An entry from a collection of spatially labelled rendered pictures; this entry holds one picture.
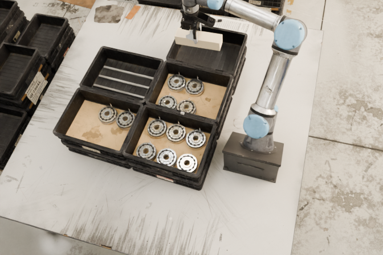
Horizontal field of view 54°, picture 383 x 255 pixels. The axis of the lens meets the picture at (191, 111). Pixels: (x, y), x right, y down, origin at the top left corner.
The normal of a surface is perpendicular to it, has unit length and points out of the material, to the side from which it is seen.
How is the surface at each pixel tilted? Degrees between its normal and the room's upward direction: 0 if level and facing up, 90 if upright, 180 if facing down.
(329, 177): 0
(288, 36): 40
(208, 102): 0
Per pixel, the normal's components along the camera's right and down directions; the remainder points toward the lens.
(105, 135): -0.09, -0.50
